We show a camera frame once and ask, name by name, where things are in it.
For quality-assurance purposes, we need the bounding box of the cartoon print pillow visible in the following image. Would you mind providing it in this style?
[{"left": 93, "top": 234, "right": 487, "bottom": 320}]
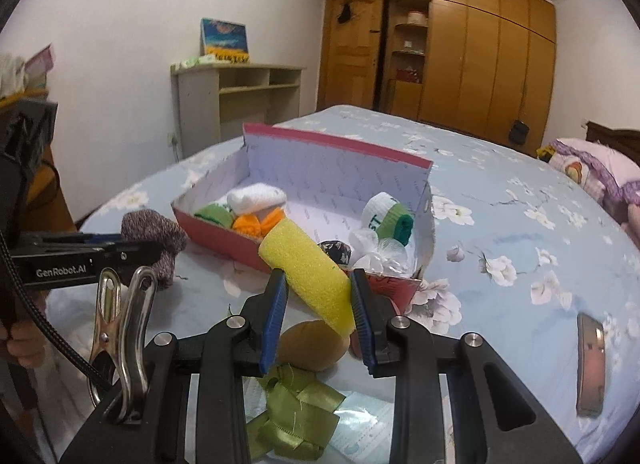
[{"left": 547, "top": 151, "right": 606, "bottom": 200}]

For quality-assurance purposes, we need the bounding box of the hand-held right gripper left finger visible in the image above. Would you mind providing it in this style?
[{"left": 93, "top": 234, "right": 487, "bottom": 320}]
[{"left": 87, "top": 269, "right": 291, "bottom": 464}]

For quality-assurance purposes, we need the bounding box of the beige round puff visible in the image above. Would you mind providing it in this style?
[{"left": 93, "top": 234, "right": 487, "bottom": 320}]
[{"left": 276, "top": 319, "right": 351, "bottom": 372}]

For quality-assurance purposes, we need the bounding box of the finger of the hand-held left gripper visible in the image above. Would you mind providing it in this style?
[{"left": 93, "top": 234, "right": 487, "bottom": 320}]
[
  {"left": 22, "top": 231, "right": 126, "bottom": 247},
  {"left": 100, "top": 240, "right": 165, "bottom": 277}
]

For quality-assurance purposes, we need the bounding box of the black braided cable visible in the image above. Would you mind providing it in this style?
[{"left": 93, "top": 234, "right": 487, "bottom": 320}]
[{"left": 0, "top": 234, "right": 112, "bottom": 391}]

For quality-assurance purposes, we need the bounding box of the person's left hand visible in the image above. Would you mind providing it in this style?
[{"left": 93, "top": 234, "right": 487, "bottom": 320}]
[{"left": 0, "top": 319, "right": 51, "bottom": 380}]

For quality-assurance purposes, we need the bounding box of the wooden wardrobe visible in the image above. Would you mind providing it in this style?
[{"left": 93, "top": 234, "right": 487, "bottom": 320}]
[{"left": 310, "top": 0, "right": 558, "bottom": 155}]

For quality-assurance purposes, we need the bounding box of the brown wooden cabinet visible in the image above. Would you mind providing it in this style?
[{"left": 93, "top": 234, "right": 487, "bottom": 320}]
[{"left": 25, "top": 144, "right": 76, "bottom": 232}]

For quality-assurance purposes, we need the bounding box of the grey shelf unit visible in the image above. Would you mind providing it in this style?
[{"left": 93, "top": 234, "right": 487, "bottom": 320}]
[{"left": 171, "top": 63, "right": 307, "bottom": 157}]

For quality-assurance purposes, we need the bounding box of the white mesh bath puff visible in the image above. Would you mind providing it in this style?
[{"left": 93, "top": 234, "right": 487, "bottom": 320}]
[{"left": 347, "top": 229, "right": 416, "bottom": 277}]

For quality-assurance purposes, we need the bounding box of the blue and yellow painting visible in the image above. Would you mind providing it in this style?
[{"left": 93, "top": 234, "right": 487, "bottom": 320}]
[{"left": 201, "top": 18, "right": 250, "bottom": 65}]

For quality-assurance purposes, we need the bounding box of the green ribbon bow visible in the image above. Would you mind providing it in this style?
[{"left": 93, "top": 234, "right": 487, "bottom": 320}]
[{"left": 245, "top": 364, "right": 347, "bottom": 462}]

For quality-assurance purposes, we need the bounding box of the white and green sock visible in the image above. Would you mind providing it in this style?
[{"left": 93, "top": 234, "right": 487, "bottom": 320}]
[{"left": 362, "top": 192, "right": 416, "bottom": 246}]

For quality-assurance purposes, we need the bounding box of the smartphone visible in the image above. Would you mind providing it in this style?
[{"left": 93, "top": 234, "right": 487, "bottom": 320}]
[{"left": 575, "top": 312, "right": 607, "bottom": 419}]

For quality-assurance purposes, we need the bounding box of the pink cardboard box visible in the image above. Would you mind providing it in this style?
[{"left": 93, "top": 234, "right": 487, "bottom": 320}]
[{"left": 171, "top": 122, "right": 435, "bottom": 312}]

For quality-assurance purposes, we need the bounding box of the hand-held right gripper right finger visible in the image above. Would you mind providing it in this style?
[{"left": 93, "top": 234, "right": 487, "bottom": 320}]
[{"left": 349, "top": 268, "right": 583, "bottom": 464}]

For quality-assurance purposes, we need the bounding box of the purple knit sock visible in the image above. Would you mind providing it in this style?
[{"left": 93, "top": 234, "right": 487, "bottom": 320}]
[{"left": 121, "top": 209, "right": 188, "bottom": 290}]

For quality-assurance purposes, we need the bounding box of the orange knitted piece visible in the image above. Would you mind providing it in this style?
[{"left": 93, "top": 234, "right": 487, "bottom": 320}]
[{"left": 232, "top": 209, "right": 286, "bottom": 237}]

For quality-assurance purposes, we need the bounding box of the wooden door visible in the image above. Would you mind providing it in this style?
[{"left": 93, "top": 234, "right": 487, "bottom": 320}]
[{"left": 317, "top": 0, "right": 386, "bottom": 112}]

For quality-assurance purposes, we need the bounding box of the purple ruffled pillow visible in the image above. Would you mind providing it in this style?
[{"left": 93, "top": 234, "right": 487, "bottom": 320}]
[{"left": 550, "top": 138, "right": 640, "bottom": 205}]

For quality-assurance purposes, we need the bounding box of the metal spring clip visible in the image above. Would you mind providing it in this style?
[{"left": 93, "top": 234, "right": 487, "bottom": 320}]
[{"left": 89, "top": 266, "right": 158, "bottom": 425}]

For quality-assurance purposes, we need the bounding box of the scale patterned pouch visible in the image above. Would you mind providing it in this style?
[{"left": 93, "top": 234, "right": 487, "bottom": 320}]
[{"left": 317, "top": 240, "right": 353, "bottom": 267}]

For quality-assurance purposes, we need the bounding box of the yellow sponge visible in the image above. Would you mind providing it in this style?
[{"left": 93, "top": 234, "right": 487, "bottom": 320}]
[{"left": 258, "top": 220, "right": 357, "bottom": 335}]

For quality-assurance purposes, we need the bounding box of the green wipes packet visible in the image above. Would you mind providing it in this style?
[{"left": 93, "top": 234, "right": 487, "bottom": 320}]
[{"left": 175, "top": 55, "right": 218, "bottom": 70}]

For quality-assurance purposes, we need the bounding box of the small green sock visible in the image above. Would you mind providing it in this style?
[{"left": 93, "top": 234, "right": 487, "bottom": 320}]
[{"left": 194, "top": 203, "right": 236, "bottom": 231}]

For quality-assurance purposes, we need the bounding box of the dark wooden headboard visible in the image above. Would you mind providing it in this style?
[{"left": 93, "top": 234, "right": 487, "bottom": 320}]
[{"left": 586, "top": 120, "right": 640, "bottom": 165}]

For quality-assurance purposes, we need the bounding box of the blue face mask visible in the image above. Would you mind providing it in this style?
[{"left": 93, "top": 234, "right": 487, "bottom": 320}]
[{"left": 242, "top": 376, "right": 398, "bottom": 464}]

